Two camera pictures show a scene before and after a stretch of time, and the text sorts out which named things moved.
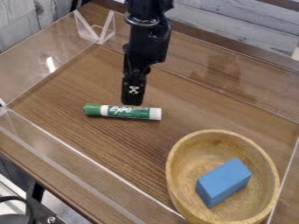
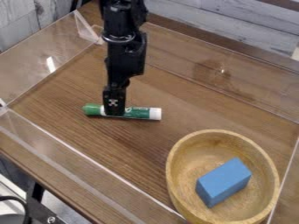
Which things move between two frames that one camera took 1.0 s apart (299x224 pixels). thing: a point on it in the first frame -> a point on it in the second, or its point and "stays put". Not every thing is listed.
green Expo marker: [135, 112] stays put
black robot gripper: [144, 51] -> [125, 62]
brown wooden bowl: [203, 151] stays put
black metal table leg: [37, 191] stays put
